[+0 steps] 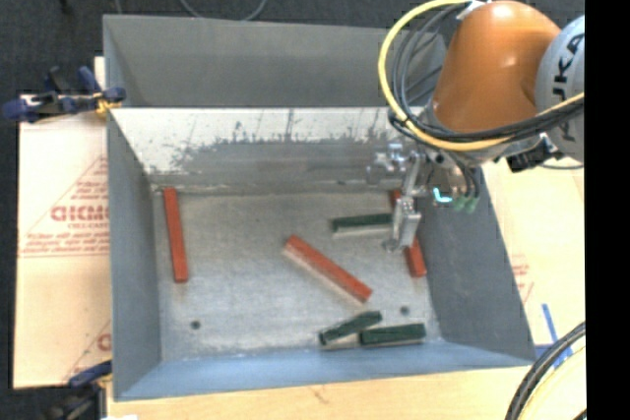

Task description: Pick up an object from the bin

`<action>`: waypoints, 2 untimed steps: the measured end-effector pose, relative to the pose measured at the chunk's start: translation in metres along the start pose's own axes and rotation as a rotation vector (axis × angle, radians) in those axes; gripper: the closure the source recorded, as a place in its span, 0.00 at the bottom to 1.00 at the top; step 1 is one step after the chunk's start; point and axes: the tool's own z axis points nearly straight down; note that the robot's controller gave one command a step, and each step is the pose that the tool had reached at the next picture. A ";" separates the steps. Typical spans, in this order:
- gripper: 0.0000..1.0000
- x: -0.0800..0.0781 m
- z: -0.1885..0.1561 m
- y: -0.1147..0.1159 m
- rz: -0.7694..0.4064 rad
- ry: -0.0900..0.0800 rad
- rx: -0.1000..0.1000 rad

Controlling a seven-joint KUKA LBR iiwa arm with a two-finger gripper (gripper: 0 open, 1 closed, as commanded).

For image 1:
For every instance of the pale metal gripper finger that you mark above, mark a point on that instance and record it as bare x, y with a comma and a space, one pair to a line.
396, 231
412, 226

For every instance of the brown cardboard board, red print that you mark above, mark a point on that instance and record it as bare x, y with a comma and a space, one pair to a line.
59, 260

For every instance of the red-brown flat block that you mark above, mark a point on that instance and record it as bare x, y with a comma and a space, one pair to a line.
176, 236
329, 268
416, 260

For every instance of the grey metal bin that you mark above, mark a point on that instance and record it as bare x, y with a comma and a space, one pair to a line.
275, 231

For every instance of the dark green flat block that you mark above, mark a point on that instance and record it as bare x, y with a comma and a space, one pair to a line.
394, 335
350, 328
361, 223

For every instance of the black cylinder on white bracket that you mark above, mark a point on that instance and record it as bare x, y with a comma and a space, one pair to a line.
524, 160

